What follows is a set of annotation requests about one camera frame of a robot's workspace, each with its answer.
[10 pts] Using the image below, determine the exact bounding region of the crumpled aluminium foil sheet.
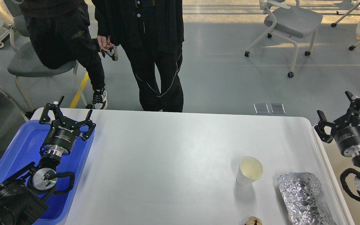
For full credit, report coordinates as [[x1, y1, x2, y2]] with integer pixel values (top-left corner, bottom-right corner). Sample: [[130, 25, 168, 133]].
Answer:
[[277, 172, 336, 225]]

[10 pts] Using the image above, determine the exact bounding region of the right metal floor plate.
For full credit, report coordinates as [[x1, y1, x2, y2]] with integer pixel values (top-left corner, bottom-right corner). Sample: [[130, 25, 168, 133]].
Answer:
[[270, 103, 286, 114]]

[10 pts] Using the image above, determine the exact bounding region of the blue plastic tray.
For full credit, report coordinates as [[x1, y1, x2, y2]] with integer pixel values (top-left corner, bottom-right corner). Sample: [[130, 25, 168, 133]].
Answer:
[[0, 120, 94, 225]]

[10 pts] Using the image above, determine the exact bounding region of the person in black trousers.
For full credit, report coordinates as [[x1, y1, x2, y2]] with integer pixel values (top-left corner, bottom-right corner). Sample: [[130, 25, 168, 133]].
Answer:
[[18, 0, 114, 109]]

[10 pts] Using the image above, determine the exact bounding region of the grey chair left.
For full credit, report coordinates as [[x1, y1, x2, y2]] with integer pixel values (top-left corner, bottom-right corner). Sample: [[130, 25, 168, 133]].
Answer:
[[4, 0, 87, 112]]

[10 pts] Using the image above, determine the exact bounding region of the beige plastic bin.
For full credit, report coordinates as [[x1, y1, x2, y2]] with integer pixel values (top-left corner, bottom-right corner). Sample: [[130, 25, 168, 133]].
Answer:
[[311, 124, 360, 225]]

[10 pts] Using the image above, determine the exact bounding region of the left metal floor plate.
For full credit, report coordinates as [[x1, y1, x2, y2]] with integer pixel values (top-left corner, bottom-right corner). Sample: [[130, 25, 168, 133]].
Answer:
[[254, 103, 270, 114]]

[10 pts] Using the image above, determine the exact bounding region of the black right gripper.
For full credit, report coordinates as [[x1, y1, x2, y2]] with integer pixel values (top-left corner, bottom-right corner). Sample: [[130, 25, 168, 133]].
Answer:
[[314, 91, 360, 157]]

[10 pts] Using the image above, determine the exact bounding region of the small brown crumpled scrap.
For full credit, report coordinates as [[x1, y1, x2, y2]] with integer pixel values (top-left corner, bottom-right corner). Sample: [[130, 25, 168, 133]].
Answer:
[[244, 216, 263, 225]]

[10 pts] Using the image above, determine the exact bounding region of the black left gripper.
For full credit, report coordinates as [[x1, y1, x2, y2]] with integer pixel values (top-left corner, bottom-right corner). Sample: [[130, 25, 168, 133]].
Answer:
[[39, 96, 96, 155]]

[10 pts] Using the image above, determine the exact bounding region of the person in black coat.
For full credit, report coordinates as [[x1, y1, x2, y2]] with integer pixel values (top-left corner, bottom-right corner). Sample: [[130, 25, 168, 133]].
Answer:
[[92, 0, 184, 113]]

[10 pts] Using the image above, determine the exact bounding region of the grey wheeled chair right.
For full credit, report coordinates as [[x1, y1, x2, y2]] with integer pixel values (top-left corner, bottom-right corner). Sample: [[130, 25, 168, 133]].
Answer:
[[244, 0, 323, 78]]

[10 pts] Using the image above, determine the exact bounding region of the metal floor plate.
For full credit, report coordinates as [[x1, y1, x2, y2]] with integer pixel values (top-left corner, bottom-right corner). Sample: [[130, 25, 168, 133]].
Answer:
[[254, 103, 270, 114], [270, 103, 286, 114]]

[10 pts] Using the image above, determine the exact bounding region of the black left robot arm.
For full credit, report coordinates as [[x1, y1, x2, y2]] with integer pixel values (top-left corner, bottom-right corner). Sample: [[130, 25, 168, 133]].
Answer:
[[0, 97, 96, 225]]

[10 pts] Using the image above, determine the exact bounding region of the white paper cup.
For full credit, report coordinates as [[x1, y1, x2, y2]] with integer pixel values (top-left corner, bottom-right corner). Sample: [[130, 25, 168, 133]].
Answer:
[[236, 156, 263, 187]]

